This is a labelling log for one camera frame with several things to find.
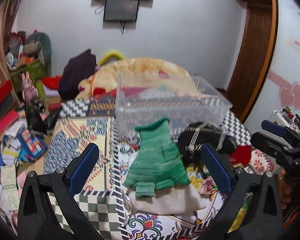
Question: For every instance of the red cloth item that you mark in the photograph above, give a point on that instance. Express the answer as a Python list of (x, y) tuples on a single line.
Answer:
[(242, 155)]

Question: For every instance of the dark purple garment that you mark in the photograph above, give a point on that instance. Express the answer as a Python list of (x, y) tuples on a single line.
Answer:
[(77, 69)]

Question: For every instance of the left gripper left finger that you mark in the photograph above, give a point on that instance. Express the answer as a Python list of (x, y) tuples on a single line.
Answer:
[(36, 217)]

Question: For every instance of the red box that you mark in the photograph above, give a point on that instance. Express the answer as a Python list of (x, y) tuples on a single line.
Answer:
[(5, 89)]

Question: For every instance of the cream floral blanket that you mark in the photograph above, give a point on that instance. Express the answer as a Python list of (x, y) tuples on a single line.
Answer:
[(139, 72)]

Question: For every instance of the green grey plush toy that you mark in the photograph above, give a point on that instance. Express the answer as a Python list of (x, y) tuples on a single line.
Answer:
[(39, 44)]

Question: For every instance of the clear plastic storage box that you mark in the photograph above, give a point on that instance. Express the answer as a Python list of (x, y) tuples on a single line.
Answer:
[(137, 106)]

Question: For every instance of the black plastic bag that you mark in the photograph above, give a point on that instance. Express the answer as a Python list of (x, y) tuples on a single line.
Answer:
[(36, 125)]

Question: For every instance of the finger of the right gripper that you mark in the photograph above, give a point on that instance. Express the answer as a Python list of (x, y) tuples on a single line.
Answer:
[(271, 147), (281, 131)]

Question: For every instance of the green knitted glove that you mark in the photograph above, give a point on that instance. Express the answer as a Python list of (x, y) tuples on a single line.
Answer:
[(158, 164)]

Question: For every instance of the brown wooden door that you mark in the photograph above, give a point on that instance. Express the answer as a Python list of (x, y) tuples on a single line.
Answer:
[(254, 56)]

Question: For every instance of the black bag with silver chain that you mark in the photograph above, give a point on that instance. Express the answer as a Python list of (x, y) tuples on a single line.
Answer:
[(191, 140)]

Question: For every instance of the beige cloth pouch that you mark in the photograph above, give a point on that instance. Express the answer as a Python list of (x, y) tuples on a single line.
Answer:
[(172, 201)]

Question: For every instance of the right hand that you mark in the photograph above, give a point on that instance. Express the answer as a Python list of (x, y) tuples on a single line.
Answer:
[(284, 191)]

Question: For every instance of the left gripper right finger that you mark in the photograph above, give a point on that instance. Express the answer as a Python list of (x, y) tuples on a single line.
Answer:
[(263, 219)]

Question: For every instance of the pink heart decoration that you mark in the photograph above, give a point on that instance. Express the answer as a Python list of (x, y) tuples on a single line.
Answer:
[(290, 96)]

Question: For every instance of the small wall monitor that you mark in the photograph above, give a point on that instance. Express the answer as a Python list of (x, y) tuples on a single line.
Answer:
[(121, 10)]

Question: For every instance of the colourful pencil case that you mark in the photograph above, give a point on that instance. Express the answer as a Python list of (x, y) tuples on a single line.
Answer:
[(32, 147)]

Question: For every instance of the pink bunny doll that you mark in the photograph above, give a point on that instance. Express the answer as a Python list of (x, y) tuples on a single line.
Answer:
[(29, 92)]

